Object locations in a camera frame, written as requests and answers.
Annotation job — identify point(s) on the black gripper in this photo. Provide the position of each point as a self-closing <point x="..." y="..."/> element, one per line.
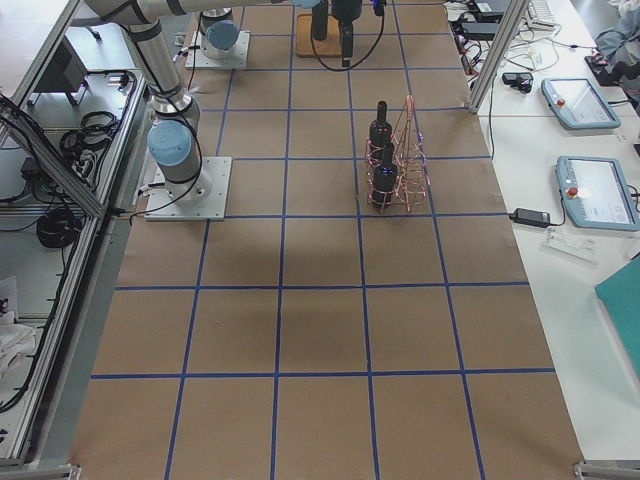
<point x="346" y="11"/>

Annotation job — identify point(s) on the dark wine bottle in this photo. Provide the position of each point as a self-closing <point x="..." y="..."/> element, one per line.
<point x="384" y="178"/>
<point x="380" y="130"/>
<point x="319" y="20"/>

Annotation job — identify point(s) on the wooden tray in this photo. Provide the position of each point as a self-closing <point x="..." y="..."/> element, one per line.
<point x="305" y="45"/>

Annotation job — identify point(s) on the far teach pendant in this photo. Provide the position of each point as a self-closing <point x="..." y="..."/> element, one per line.
<point x="578" y="104"/>

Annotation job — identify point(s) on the teach pendant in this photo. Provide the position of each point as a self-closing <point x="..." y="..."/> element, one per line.
<point x="595" y="193"/>
<point x="578" y="104"/>

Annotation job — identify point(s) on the black power adapter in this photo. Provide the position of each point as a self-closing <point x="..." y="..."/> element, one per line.
<point x="535" y="218"/>

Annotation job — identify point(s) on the near teach pendant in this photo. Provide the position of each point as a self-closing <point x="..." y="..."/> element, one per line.
<point x="595" y="193"/>

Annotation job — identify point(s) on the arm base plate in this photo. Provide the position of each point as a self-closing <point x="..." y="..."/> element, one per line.
<point x="207" y="199"/>
<point x="212" y="58"/>

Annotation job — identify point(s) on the copper wire bottle basket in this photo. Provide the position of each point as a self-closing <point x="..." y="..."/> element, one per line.
<point x="412" y="182"/>

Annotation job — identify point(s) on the aluminium frame post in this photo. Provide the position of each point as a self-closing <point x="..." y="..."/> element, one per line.
<point x="502" y="39"/>

